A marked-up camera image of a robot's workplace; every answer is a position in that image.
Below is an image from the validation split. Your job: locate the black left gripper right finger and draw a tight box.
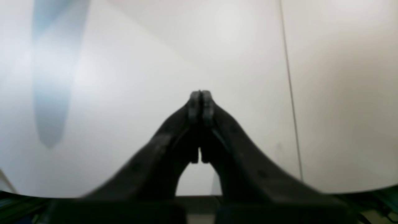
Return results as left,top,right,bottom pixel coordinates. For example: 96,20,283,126
201,91,357,224

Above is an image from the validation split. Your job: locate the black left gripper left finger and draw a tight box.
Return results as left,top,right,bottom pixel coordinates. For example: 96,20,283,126
48,91,201,224

